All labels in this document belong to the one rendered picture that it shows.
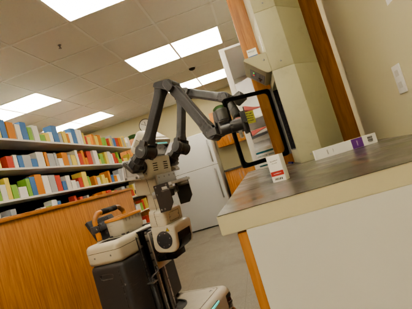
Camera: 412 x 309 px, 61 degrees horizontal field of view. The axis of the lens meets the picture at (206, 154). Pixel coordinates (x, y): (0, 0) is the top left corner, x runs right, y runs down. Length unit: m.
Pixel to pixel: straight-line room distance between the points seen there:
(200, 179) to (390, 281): 6.07
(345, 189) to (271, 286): 0.23
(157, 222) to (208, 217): 4.70
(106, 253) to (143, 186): 0.43
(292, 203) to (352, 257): 0.15
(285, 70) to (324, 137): 0.37
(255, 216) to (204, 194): 6.04
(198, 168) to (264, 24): 5.09
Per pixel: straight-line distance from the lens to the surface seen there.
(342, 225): 0.71
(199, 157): 6.70
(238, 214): 0.69
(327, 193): 0.70
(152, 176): 2.06
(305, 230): 0.70
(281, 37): 1.82
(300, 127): 1.74
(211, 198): 6.71
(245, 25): 2.24
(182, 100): 1.79
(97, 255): 2.20
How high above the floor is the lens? 1.03
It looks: 3 degrees up
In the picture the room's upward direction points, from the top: 17 degrees counter-clockwise
